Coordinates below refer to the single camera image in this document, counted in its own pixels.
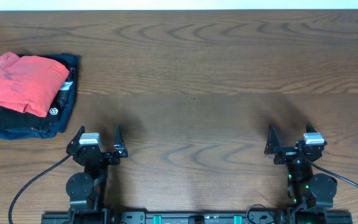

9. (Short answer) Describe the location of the folded black polo shirt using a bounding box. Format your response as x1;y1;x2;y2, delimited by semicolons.
0;67;75;132

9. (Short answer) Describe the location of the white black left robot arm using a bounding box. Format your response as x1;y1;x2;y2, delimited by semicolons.
66;125;128;224

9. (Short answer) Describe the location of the folded navy blue garment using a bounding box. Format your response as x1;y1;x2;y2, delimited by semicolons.
0;54;79;140

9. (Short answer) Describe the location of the red printed t-shirt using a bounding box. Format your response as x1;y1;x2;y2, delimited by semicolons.
0;52;70;117

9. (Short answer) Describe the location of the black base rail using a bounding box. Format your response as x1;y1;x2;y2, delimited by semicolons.
40;208;353;224

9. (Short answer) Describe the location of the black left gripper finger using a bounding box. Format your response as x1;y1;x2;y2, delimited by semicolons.
69;126;85;147
114;124;126;151

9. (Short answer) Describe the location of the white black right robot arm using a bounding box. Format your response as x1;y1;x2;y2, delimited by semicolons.
264;123;337;223

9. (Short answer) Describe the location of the black base cable loop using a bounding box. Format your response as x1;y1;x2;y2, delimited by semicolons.
246;203;275;224

